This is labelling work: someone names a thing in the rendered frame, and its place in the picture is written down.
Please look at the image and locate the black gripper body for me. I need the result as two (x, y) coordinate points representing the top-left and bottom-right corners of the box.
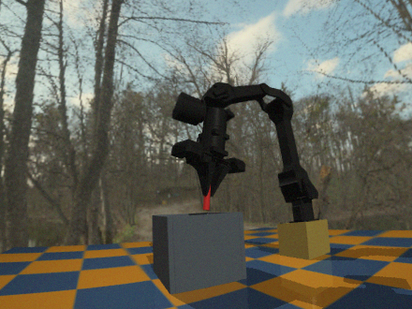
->
(171, 125), (246, 173)

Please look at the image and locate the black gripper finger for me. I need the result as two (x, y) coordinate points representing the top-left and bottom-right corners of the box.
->
(210, 166), (232, 198)
(189, 159), (215, 196)

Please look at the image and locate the red peg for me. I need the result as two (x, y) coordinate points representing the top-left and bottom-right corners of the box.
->
(203, 187), (211, 210)

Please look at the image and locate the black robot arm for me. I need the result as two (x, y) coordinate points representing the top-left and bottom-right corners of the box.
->
(171, 82), (319, 223)

